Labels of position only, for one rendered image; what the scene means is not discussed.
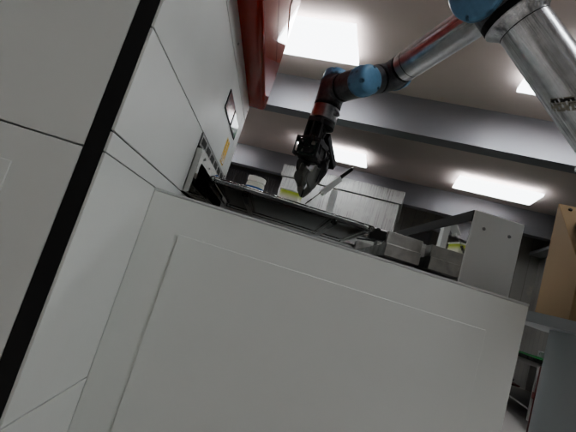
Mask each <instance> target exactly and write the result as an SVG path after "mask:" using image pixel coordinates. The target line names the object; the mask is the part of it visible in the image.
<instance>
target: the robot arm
mask: <svg viewBox="0 0 576 432"><path fill-rule="evenodd" d="M448 3H449V6H450V9H451V10H452V12H453V15H451V16H450V17H448V18H447V19H446V20H444V21H443V22H442V23H441V24H439V25H438V26H436V27H435V28H433V29H432V30H430V31H429V32H428V33H426V34H424V36H422V37H421V38H420V39H418V40H417V41H415V42H414V43H413V44H411V45H409V46H408V47H407V48H405V49H404V50H403V51H402V52H400V53H399V54H398V55H396V56H395V57H393V58H392V59H390V60H389V61H388V62H386V63H381V64H376V65H372V64H365V65H359V66H357V67H356V68H354V69H350V70H347V71H346V70H344V69H342V68H339V67H335V68H334V67H330V68H328V69H326V70H325V72H324V75H323V76H322V78H321V82H320V86H319V89H318V93H317V95H316V98H315V103H314V105H313V108H312V111H311V114H310V115H309V119H308V122H307V125H306V128H305V130H304V133H303V135H297V138H296V141H295V144H294V148H293V150H292V153H293V154H294V155H295V156H297V157H298V160H297V165H296V168H297V170H296V171H295V172H294V179H295V181H296V183H297V192H298V194H299V196H300V197H302V198H304V197H305V196H306V195H308V194H309V193H310V192H311V191H312V190H313V189H314V188H315V187H316V185H317V184H318V183H319V182H320V181H321V180H322V178H324V176H325V175H326V173H327V170H328V169H331V170H333V169H334V167H335V166H336V161H335V156H334V151H333V143H332V137H331V134H326V133H332V132H333V129H334V126H335V125H336V122H337V119H338V117H339V116H340V114H339V112H340V109H341V106H342V104H343V102H346V101H350V100H354V99H359V98H364V97H368V96H371V95H375V94H379V93H385V92H390V91H397V90H400V89H402V88H404V87H407V86H408V85H409V84H410V83H411V80H412V79H414V78H415V77H417V76H419V75H420V74H422V73H423V72H425V71H426V70H428V69H430V68H432V67H433V66H435V65H436V64H438V63H439V62H441V61H443V60H444V59H446V58H447V57H450V56H451V55H452V54H454V53H455V52H457V51H459V50H461V49H462V48H464V47H465V46H467V45H468V44H470V43H472V42H473V41H475V40H476V39H479V38H480V37H482V36H483V37H484V38H485V40H486V41H487V42H490V43H499V44H501V45H502V47H503V48H504V50H505V51H506V53H507V54H508V56H509V57H510V58H511V60H512V61H513V63H514V64H515V66H516V67H517V69H518V70H519V72H520V74H522V76H523V77H524V78H525V80H526V82H527V83H528V85H529V86H530V88H531V90H532V91H533V92H534V94H535V95H536V96H537V98H538V99H539V101H540V102H541V104H542V105H543V107H544V109H545V110H546V112H548V114H549V115H550V117H551V118H552V120H553V121H554V123H555V125H556V126H557V128H558V129H559V130H560V132H561V133H562V134H563V136H564V137H565V139H566V140H567V142H568V144H569V145H570V146H571V148H572V149H573V150H574V152H575V153H576V41H575V39H574V38H573V36H572V35H571V34H570V32H568V30H567V29H566V27H565V26H564V25H563V23H562V22H561V20H560V19H559V17H558V16H557V15H556V13H555V12H554V10H552V8H551V7H550V4H551V0H448ZM301 137H302V138H301ZM297 141H298V145H297V150H295V147H296V144H297ZM310 165H313V169H312V170H311V171H310V170H309V169H308V168H307V167H306V166H310ZM306 183H307V186H306V188H305V185H306Z"/></svg>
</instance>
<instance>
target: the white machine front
mask: <svg viewBox="0 0 576 432"><path fill-rule="evenodd" d="M231 93H232V97H233V101H234V106H235V111H234V114H233V117H232V120H231V122H230V118H229V115H228V112H227V109H226V106H227V103H228V100H229V98H230V95H231ZM248 111H249V97H248V89H247V82H246V74H245V66H244V58H243V44H242V36H241V28H240V20H239V13H238V5H237V0H140V3H139V5H138V8H137V10H136V12H135V16H134V19H133V20H132V23H131V25H130V28H129V31H128V33H127V36H126V39H125V40H124V43H123V47H122V49H121V51H120V54H119V56H118V59H117V62H116V64H115V67H114V69H113V71H112V74H111V78H110V80H109V82H108V84H107V87H106V89H105V93H104V95H103V98H102V100H101V102H100V104H99V108H98V110H97V113H96V115H95V118H94V120H93V123H92V126H91V128H90V130H89V133H88V135H87V138H86V141H85V144H84V146H87V147H92V148H95V149H98V150H100V151H103V152H104V153H107V154H108V155H110V156H111V157H112V158H114V159H115V160H116V161H118V162H119V163H120V164H122V165H124V166H125V167H127V168H128V169H129V170H131V171H132V172H134V174H136V175H137V176H139V177H141V178H142V179H143V180H145V181H146V182H148V183H149V184H151V185H152V186H154V188H158V189H163V190H166V191H169V192H172V193H174V194H178V195H182V196H185V197H188V196H186V194H184V192H182V189H183V185H184V183H185V180H186V177H187V175H188V172H189V168H190V166H191V163H192V160H193V158H194V155H195V150H196V148H197V147H200V146H199V142H200V139H201V136H202V133H204V135H205V136H206V138H207V141H208V144H209V146H210V148H211V149H212V151H213V154H214V156H215V158H216V160H217V162H218V164H219V167H220V169H221V170H222V172H223V174H224V176H225V177H226V175H227V172H228V170H229V167H230V164H231V160H232V157H233V154H234V152H235V149H236V146H237V142H238V139H239V136H240V134H241V132H242V129H243V125H244V122H245V121H244V120H245V119H246V116H247V114H248ZM235 113H236V114H237V121H238V129H237V133H236V136H235V139H234V135H233V132H232V128H231V124H232V121H233V118H234V116H235ZM227 138H228V139H229V141H228V142H230V145H229V147H228V150H227V153H226V156H225V160H224V163H223V165H221V164H220V158H221V155H222V152H223V151H224V148H225V144H226V141H227Z"/></svg>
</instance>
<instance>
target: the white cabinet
mask: <svg viewBox="0 0 576 432"><path fill-rule="evenodd" d="M527 312H528V306H525V305H523V304H520V303H515V302H512V301H509V300H506V299H503V298H500V297H496V296H493V295H490V294H487V293H484V292H481V291H476V290H473V289H471V288H468V287H465V286H462V285H457V284H454V283H452V282H448V281H446V280H443V279H438V278H435V277H432V276H429V275H427V274H424V273H419V272H416V271H413V270H410V269H407V268H404V267H400V266H397V265H394V264H391V263H388V262H385V261H380V260H377V259H375V258H372V257H368V256H366V255H361V254H358V253H355V252H352V251H350V250H347V249H342V248H339V247H336V246H333V245H331V244H327V243H323V242H320V241H317V240H314V239H311V238H308V237H304V236H300V235H298V234H295V233H292V232H289V231H284V230H281V229H279V228H276V227H272V226H270V225H265V224H262V223H259V222H256V221H254V220H251V219H246V218H243V217H240V216H237V215H234V214H231V213H227V212H224V211H220V210H218V209H215V208H212V207H207V206H204V205H202V204H199V203H196V202H192V201H188V200H185V199H183V198H179V197H176V196H174V195H169V194H166V193H163V192H160V191H158V190H154V192H153V197H152V200H151V201H150V204H149V207H148V210H147V213H146V216H145V218H144V221H143V223H142V226H141V230H140V232H139V235H138V238H137V240H136V243H135V246H134V249H133V252H132V254H131V256H130V259H129V264H128V266H127V268H126V271H125V274H124V276H123V280H122V283H121V285H120V287H119V290H118V293H117V296H116V299H115V302H114V304H113V307H112V309H111V313H110V316H109V318H108V321H107V323H106V326H105V330H104V332H103V335H102V338H101V340H100V342H99V347H98V350H97V351H96V354H95V357H94V360H93V363H92V366H91V368H90V371H89V373H88V376H87V380H86V383H85V385H84V388H83V390H82V393H81V396H80V399H79V402H78V405H77V406H76V409H75V414H74V416H73V418H72V421H71V424H70V426H69V430H68V432H501V428H502V424H503V420H504V416H505V412H506V408H507V402H508V397H509V394H510V389H511V385H512V381H513V374H514V370H515V366H516V362H517V358H518V354H519V347H520V343H521V339H522V335H523V331H524V327H525V320H526V316H527Z"/></svg>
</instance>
